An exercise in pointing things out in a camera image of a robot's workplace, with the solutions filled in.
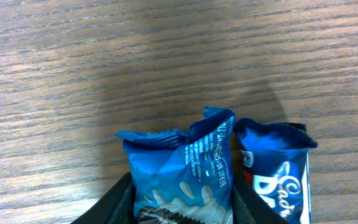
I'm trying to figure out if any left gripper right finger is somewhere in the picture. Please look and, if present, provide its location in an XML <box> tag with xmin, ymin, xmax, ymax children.
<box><xmin>232</xmin><ymin>180</ymin><xmax>288</xmax><ymax>224</ymax></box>

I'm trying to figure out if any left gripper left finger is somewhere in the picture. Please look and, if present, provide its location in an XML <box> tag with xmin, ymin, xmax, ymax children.
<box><xmin>71</xmin><ymin>172</ymin><xmax>135</xmax><ymax>224</ymax></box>

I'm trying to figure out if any dark blue Cadbury chocolate bar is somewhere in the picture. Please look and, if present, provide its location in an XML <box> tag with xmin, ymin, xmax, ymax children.
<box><xmin>234</xmin><ymin>118</ymin><xmax>318</xmax><ymax>224</ymax></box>

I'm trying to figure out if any blue Oreo cookie pack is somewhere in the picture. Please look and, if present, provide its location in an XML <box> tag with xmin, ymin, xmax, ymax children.
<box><xmin>116</xmin><ymin>106</ymin><xmax>236</xmax><ymax>224</ymax></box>

